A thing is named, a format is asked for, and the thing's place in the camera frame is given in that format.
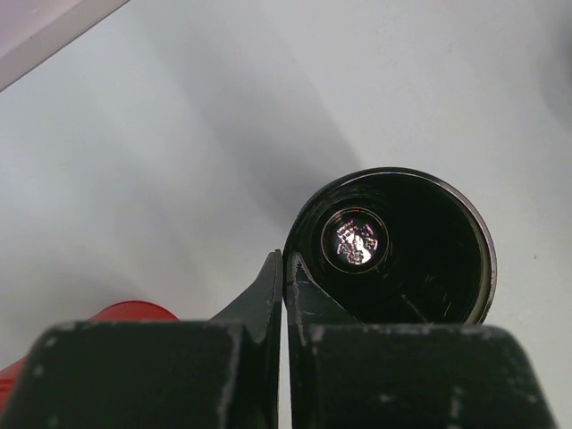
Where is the red cylindrical straw holder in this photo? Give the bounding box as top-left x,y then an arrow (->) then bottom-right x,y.
1,300 -> 179,410

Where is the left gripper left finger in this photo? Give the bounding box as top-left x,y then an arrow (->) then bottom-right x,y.
1,251 -> 282,428

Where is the black ribbed cup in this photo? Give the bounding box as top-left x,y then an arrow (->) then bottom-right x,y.
283,167 -> 497,324

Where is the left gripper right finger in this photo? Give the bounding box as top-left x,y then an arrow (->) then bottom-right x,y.
285,253 -> 557,428

